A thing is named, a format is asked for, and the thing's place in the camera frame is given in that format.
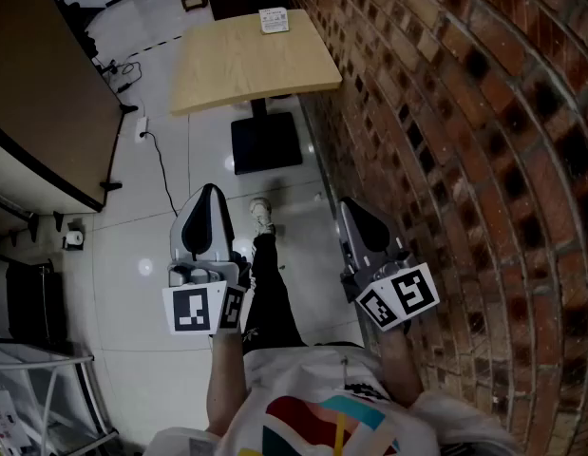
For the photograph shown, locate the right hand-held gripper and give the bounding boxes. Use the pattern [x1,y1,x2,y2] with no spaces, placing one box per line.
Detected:
[338,197,441,334]

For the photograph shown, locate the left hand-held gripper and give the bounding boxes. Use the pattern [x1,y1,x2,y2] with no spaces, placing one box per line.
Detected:
[161,183,250,336]

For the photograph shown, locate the white table card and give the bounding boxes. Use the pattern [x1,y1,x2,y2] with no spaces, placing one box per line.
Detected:
[257,7,291,36]

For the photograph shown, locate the person's right forearm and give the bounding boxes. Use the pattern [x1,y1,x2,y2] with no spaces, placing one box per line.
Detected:
[377,323,426,409]

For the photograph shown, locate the person's left forearm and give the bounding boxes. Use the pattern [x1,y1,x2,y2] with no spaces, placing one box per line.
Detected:
[206,332,250,439]

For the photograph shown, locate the person's grey shoe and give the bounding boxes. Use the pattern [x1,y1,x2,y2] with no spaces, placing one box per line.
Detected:
[248,197,276,238]

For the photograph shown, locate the person's black trouser leg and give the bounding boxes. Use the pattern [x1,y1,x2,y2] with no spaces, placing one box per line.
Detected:
[239,232,308,353]

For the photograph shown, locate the person's white printed shirt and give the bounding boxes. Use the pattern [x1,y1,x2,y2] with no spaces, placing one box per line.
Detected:
[144,343,525,456]

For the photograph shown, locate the black case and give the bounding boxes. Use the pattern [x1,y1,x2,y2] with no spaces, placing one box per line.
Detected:
[5,257,68,347]

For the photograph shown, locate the light wooden table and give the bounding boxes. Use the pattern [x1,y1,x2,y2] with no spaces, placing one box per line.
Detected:
[168,8,344,176]

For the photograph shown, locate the brown partition panel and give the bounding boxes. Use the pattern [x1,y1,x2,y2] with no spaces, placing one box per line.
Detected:
[0,0,139,214]

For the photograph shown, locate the black power cable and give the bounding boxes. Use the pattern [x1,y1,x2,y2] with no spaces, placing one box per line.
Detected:
[140,130,180,218]

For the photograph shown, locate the tangled black cables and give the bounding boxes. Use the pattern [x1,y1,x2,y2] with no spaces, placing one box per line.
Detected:
[96,57,143,95]

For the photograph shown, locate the white metal frame cabinet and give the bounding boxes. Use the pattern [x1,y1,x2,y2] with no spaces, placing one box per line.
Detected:
[0,342,120,456]

